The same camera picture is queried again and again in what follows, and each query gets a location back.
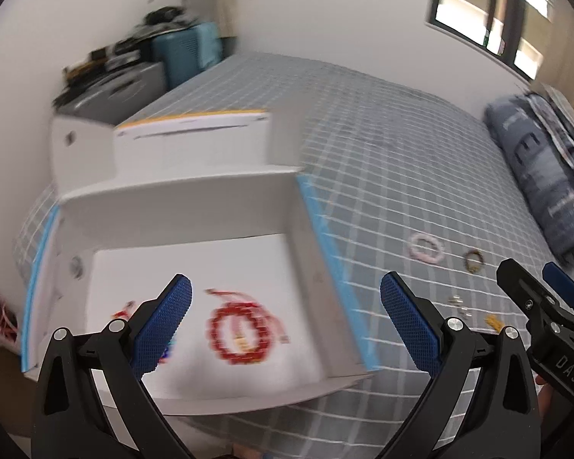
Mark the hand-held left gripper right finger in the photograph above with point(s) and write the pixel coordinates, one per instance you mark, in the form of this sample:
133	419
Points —
409	325

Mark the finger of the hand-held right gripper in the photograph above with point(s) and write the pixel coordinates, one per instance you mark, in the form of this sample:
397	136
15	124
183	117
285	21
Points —
562	282
526	291

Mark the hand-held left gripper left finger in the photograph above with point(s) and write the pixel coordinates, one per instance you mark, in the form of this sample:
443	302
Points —
165	315

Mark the blue and yellow cardboard box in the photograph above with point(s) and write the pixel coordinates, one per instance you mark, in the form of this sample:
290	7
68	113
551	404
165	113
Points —
196	267

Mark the person's right hand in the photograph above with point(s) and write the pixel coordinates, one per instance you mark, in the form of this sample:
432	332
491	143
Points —
546	397

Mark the yellow amber pendant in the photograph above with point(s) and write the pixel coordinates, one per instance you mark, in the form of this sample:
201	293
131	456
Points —
492	321

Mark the white pearl strand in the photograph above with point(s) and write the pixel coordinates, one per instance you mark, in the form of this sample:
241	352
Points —
466	313

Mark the folded grey blue quilt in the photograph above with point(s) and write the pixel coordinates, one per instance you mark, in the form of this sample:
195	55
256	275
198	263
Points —
545	177

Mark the grey checked pillow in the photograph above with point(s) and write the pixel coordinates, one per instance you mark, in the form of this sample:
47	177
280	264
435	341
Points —
569	138

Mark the person's leg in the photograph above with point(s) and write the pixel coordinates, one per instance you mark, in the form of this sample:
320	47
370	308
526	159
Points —
248	452

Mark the grey checked bedsheet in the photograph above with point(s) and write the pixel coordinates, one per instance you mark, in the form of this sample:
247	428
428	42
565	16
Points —
387	129

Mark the grey hard case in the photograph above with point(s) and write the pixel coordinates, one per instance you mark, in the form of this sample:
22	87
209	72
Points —
124	86

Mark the blue suitcase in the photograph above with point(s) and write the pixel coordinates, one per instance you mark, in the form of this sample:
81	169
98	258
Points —
186	52

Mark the dark framed window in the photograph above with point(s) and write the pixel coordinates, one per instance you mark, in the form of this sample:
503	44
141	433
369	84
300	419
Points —
497	5

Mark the dark clutter pile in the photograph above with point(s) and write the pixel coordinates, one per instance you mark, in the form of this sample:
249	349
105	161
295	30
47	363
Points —
162	14

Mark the beige curtain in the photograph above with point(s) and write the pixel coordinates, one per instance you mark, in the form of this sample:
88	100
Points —
226	0

